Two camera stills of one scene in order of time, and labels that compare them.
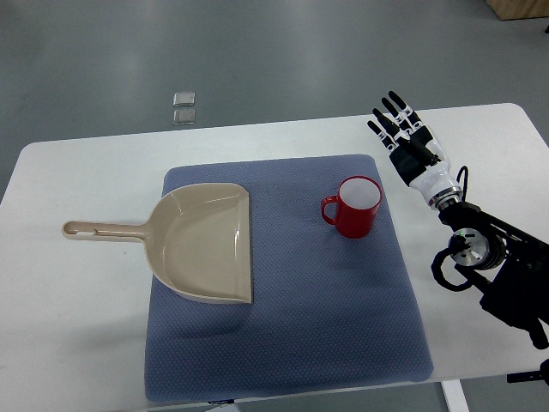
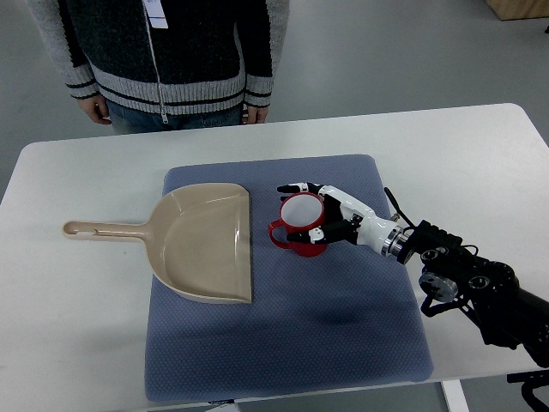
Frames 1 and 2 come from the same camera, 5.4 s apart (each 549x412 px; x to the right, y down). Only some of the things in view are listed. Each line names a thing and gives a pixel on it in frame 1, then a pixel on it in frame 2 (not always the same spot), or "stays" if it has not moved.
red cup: [357, 202] → [300, 212]
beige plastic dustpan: [196, 241] stays
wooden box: [512, 9] stays
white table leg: [455, 396] stays
